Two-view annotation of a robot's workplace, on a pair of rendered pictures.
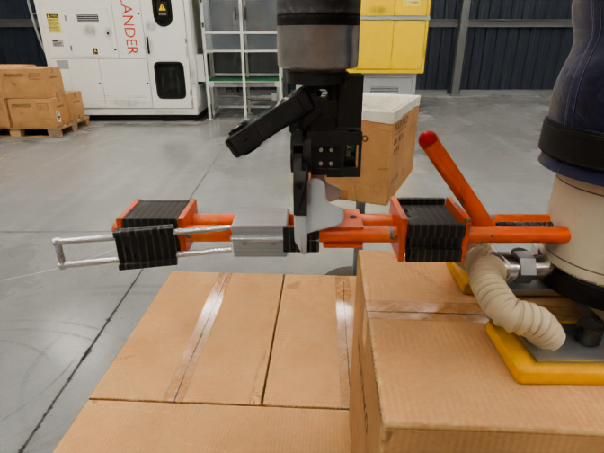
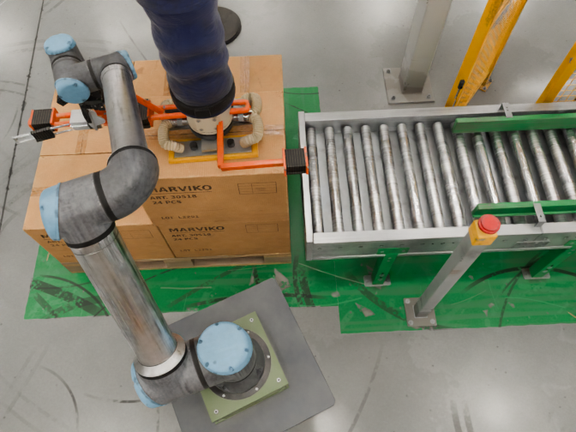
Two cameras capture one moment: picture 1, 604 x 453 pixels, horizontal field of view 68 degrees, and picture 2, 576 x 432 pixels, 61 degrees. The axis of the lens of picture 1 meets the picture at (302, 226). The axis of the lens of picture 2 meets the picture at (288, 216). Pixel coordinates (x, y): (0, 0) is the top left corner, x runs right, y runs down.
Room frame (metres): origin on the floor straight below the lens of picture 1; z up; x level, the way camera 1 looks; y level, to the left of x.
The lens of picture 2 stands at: (-0.67, -0.62, 2.49)
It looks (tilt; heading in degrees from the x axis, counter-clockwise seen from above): 63 degrees down; 357
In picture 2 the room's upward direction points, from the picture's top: 2 degrees counter-clockwise
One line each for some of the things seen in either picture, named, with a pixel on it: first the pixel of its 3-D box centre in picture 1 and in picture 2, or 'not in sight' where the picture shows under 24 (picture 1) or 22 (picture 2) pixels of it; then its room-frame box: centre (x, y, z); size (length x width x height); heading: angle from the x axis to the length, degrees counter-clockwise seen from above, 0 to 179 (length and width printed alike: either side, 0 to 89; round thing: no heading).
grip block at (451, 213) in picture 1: (425, 227); (140, 114); (0.53, -0.16, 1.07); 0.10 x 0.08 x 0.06; 179
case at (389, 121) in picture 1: (363, 142); not in sight; (2.17, -0.30, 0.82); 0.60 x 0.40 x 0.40; 156
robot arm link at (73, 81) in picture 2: not in sight; (74, 79); (0.42, -0.06, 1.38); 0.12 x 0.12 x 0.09; 15
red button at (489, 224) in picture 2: not in sight; (488, 225); (-0.02, -1.32, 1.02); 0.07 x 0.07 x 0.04
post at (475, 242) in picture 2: not in sight; (446, 279); (-0.02, -1.32, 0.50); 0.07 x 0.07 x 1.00; 87
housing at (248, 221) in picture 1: (262, 231); (81, 119); (0.54, 0.05, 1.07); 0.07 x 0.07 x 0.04; 89
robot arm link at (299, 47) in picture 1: (317, 49); not in sight; (0.54, -0.02, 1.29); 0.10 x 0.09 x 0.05; 178
